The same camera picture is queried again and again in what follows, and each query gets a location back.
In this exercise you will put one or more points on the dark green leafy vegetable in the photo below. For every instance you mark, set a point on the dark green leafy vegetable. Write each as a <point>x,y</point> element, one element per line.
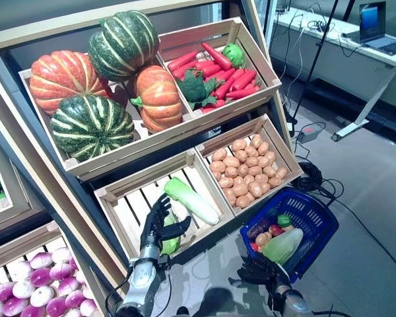
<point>196,87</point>

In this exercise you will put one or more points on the small red tomato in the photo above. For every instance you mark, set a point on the small red tomato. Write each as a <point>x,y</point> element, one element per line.
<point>254,246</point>

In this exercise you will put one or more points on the open grey laptop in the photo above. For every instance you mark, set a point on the open grey laptop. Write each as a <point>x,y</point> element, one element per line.
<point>376,26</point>

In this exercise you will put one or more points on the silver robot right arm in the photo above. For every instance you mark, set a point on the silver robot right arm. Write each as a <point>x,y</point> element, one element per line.
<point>292,302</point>

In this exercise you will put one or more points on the green striped pumpkin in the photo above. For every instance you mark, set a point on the green striped pumpkin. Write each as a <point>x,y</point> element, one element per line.
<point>123,44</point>
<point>90,127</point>

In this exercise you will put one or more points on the white office desk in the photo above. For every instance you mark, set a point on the white office desk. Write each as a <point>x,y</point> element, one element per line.
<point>333,53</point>

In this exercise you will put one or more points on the long napa cabbage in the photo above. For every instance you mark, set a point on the long napa cabbage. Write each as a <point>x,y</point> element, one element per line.
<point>193,199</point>

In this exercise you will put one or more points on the red apple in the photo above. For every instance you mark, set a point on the red apple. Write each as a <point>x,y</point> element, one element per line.
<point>276,230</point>

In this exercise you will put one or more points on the small napa cabbage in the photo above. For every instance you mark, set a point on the small napa cabbage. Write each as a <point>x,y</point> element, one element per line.
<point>170,245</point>

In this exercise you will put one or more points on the wooden cabbage crate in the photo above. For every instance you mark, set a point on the wooden cabbage crate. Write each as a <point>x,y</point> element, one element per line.
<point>125,204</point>

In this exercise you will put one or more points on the wide wooden pumpkin crate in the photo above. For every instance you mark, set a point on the wide wooden pumpkin crate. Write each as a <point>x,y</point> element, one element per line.
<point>118,158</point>

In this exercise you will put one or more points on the red carrot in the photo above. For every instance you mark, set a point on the red carrot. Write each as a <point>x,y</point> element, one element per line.
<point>244,80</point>
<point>230,85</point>
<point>243,93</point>
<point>214,105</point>
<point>216,55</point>
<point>222,75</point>
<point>182,61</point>
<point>208,68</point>
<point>186,70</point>

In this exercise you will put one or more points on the broad pale napa cabbage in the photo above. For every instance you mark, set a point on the broad pale napa cabbage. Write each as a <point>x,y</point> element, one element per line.
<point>283,246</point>

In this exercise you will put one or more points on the wooden pepper crate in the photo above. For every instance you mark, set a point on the wooden pepper crate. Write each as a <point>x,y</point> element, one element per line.
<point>16,204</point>

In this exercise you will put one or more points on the wooden display shelf frame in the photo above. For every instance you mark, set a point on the wooden display shelf frame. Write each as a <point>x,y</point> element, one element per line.
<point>52,24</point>

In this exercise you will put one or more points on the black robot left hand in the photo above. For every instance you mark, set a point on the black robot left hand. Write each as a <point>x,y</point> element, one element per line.
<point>153,224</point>

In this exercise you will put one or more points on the dark purple eggplant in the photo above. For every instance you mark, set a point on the dark purple eggplant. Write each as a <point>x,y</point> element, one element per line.
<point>259,228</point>

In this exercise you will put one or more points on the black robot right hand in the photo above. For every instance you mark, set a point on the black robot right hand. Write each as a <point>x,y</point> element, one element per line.
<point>267,274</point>

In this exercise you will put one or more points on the large orange pumpkin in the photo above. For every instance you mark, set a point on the large orange pumpkin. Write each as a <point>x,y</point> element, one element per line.
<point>62,77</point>

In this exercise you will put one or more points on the wooden potato crate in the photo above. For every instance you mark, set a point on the wooden potato crate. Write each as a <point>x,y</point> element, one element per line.
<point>283,148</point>

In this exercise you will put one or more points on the blue plastic shopping basket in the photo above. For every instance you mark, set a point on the blue plastic shopping basket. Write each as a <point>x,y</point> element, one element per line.
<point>313,224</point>

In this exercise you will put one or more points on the small orange pumpkin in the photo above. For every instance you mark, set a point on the small orange pumpkin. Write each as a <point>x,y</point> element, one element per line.
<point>158,99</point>

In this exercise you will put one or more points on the wooden turnip crate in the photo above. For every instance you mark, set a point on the wooden turnip crate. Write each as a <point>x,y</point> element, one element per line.
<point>19,246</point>

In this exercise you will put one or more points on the grey power box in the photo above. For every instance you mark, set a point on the grey power box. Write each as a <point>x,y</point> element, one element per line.
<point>309,132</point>

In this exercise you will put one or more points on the brown potato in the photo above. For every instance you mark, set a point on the brown potato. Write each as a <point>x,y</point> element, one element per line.
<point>226,182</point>
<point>243,170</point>
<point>242,201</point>
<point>251,197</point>
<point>248,179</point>
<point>231,172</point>
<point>263,238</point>
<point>263,148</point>
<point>238,181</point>
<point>263,161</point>
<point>241,156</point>
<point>281,172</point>
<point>230,195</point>
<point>256,141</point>
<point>219,154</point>
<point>271,158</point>
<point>266,187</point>
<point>255,189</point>
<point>251,151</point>
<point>254,170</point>
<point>217,166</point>
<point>275,181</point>
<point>261,178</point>
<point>217,175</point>
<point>240,190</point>
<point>231,162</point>
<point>252,161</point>
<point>239,144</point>
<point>269,171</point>

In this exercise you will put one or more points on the black tripod stand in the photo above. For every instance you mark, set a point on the black tripod stand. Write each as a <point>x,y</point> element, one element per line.
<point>313,62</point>

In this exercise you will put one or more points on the wooden carrot crate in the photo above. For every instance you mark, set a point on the wooden carrot crate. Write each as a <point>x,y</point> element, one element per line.
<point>250,43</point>

